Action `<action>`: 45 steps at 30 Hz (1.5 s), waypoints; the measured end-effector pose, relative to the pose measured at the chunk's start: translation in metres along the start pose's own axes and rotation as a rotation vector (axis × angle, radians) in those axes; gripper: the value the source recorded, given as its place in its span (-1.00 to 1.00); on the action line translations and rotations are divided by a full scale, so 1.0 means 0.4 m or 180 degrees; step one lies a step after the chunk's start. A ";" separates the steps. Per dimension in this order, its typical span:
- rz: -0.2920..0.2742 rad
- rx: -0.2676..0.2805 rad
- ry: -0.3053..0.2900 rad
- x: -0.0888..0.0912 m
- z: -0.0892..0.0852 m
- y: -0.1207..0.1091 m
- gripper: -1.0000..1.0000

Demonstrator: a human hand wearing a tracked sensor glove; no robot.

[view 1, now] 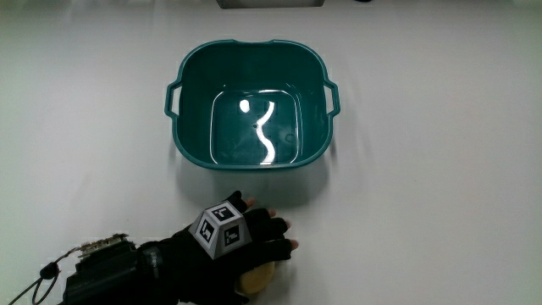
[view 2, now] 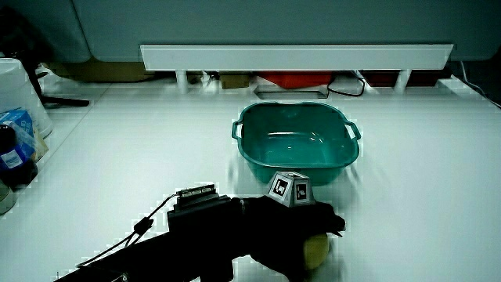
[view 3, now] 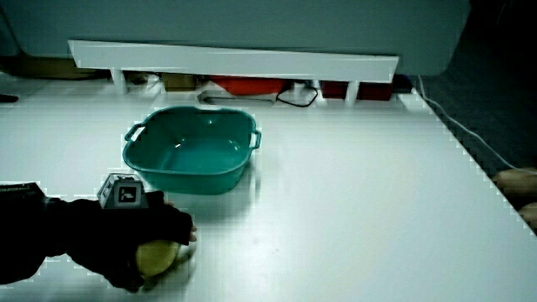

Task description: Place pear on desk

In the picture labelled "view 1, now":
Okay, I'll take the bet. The white desk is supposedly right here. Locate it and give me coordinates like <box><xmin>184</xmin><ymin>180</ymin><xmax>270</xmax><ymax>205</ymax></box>
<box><xmin>0</xmin><ymin>0</ymin><xmax>542</xmax><ymax>305</ymax></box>

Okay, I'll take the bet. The person's left hand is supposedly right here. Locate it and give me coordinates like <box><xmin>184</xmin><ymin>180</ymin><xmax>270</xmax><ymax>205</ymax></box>
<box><xmin>168</xmin><ymin>190</ymin><xmax>300</xmax><ymax>305</ymax></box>

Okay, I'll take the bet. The teal plastic basin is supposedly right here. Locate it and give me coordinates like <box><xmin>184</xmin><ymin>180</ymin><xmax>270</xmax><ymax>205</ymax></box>
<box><xmin>163</xmin><ymin>39</ymin><xmax>341</xmax><ymax>171</ymax></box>

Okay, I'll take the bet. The black cable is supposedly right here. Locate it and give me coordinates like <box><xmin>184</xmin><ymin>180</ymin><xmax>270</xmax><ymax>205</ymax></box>
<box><xmin>7</xmin><ymin>247</ymin><xmax>81</xmax><ymax>305</ymax></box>

